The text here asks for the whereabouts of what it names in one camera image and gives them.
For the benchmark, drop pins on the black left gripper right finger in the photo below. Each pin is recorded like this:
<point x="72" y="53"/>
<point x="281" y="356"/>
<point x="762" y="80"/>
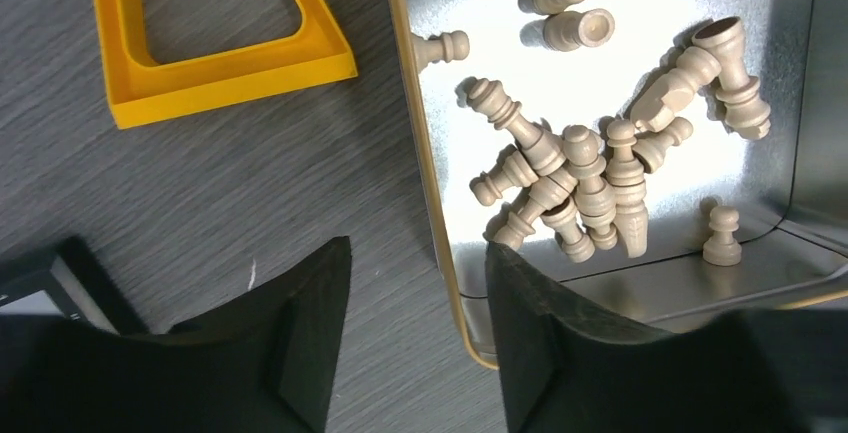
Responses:
<point x="568" y="364"/>

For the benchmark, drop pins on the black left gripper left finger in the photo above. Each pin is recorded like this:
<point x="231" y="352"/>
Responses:
<point x="263" y="362"/>

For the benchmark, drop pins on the black white chess board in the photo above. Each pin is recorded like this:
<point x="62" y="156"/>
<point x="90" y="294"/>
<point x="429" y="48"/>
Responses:
<point x="67" y="280"/>

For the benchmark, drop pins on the gold tin box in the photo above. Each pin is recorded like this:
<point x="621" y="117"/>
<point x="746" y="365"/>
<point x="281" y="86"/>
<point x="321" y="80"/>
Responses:
<point x="667" y="159"/>

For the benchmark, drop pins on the orange triangular plastic frame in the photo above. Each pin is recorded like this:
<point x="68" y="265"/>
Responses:
<point x="166" y="59"/>

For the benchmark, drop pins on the light wooden pawn piece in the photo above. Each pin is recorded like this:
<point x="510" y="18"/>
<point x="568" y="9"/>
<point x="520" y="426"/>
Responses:
<point x="446" y="47"/>

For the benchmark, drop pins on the light wooden knight piece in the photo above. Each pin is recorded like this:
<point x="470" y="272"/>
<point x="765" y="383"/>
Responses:
<point x="626" y="174"/>

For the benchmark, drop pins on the light wooden rook piece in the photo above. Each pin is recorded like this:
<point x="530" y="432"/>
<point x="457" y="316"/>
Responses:
<point x="746" y="113"/>

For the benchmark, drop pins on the light wooden pawn standing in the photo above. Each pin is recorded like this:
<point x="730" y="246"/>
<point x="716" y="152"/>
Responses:
<point x="721" y="248"/>

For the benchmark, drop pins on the light wooden king piece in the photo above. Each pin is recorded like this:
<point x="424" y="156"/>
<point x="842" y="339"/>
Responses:
<point x="542" y="149"/>

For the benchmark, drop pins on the light wooden bishop piece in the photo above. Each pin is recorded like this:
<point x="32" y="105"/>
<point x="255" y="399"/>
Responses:
<point x="673" y="91"/>

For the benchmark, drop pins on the light wooden rook lying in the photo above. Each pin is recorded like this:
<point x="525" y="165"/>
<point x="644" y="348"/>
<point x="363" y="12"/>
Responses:
<point x="571" y="30"/>

